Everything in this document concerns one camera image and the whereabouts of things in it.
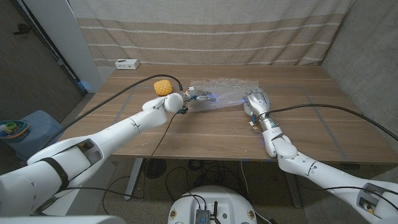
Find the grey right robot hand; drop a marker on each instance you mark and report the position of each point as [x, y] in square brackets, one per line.
[258, 101]

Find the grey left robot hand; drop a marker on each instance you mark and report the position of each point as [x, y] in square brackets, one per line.
[202, 99]

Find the clear bubble wrap sheet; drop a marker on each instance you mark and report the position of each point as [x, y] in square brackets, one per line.
[230, 90]

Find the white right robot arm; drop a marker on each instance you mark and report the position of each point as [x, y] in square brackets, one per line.
[311, 169]

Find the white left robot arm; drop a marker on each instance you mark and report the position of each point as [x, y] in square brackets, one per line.
[109, 137]

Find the yellow dimpled ball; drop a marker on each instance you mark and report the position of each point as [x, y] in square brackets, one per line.
[163, 87]

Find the beige striped cloth mat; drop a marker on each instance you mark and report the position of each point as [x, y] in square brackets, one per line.
[202, 40]

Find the white power strip box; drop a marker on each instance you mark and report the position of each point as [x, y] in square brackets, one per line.
[127, 64]

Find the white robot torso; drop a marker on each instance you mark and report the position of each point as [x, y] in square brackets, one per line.
[230, 202]

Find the black antenna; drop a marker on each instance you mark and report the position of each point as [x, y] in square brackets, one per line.
[215, 210]

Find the grey finned module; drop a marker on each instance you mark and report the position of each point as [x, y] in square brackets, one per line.
[200, 217]

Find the white partition panel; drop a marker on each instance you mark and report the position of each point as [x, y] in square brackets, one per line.
[62, 37]

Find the black door strip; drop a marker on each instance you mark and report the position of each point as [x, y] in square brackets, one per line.
[49, 42]

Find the blue plastic bin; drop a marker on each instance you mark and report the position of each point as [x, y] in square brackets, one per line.
[40, 130]

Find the blue orange bowl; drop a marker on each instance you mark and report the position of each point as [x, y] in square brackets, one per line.
[18, 132]

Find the green tape roll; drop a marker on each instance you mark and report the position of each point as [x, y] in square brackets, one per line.
[10, 126]

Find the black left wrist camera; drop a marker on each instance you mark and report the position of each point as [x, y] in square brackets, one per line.
[183, 110]

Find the black wall hook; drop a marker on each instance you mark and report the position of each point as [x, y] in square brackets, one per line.
[21, 28]

